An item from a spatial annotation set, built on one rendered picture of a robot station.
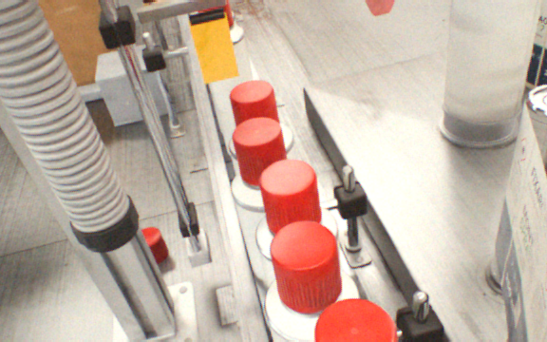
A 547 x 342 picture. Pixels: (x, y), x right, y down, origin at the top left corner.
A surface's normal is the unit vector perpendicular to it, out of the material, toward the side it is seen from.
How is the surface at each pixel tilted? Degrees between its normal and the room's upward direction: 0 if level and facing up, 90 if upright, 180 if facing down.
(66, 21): 90
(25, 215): 0
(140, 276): 90
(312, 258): 2
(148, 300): 90
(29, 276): 0
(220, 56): 90
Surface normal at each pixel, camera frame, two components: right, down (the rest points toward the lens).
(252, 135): -0.12, -0.79
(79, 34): 0.23, 0.60
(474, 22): -0.68, 0.51
